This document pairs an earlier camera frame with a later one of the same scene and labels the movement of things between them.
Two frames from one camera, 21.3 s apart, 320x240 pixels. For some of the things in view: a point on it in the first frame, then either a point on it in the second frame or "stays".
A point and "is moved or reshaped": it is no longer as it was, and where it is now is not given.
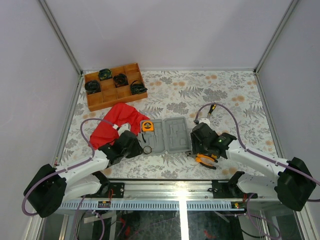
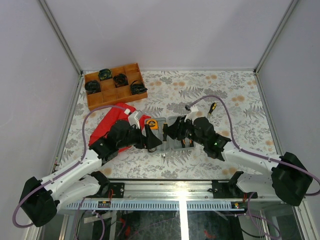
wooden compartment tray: (110, 94) stays
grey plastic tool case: (171, 134) stays
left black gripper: (138, 149) -> (152, 141)
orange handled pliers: (204, 160) -> (191, 142)
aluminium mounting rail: (164, 190) stays
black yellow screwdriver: (212, 107) stays
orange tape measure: (148, 126) is moved or reshaped
